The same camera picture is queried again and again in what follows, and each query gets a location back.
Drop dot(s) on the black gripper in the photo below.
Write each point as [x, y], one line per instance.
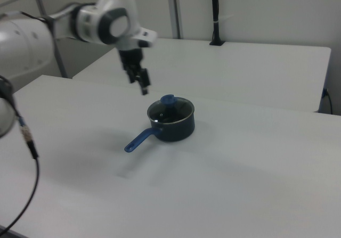
[131, 59]

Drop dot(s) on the white side table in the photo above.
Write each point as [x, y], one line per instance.
[226, 70]

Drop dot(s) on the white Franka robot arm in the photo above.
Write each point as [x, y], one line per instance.
[117, 27]

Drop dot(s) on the grey partition frame post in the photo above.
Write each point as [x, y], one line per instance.
[174, 9]

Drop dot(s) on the glass lid with blue knob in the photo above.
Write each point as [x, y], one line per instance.
[168, 100]

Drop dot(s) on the black camera pole with clamp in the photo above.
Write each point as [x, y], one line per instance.
[215, 9]

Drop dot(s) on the slanted grey frame post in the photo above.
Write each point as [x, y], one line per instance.
[60, 62]

